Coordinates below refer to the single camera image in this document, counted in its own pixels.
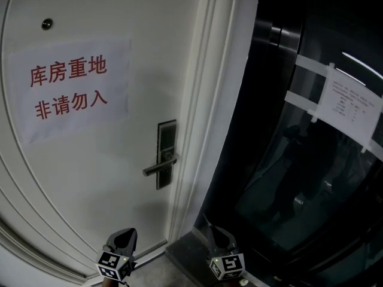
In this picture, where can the white door frame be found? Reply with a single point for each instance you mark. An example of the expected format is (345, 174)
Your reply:
(215, 100)

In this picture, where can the person's left forearm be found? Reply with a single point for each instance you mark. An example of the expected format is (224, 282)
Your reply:
(110, 282)

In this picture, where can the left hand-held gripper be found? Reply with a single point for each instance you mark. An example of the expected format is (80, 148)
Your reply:
(115, 263)

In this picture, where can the white paper sign red print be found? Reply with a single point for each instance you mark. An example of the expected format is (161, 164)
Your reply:
(71, 88)

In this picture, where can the dark metal door lock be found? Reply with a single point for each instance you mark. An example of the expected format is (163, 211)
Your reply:
(166, 133)

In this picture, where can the white paper notice small print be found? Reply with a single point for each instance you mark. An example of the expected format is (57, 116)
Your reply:
(350, 106)

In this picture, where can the dark glass door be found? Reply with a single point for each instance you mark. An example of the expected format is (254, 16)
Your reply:
(299, 175)

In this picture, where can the white tape strip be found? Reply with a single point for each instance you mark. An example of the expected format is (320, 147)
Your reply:
(374, 146)
(300, 99)
(311, 65)
(312, 116)

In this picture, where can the metal door peephole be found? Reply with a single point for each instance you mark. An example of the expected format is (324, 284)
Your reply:
(46, 23)

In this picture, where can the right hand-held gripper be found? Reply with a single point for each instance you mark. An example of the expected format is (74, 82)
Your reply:
(226, 263)

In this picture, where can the black stone plinth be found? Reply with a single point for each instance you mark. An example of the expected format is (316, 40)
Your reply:
(185, 256)

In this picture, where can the white door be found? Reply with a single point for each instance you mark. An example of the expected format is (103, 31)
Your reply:
(89, 184)

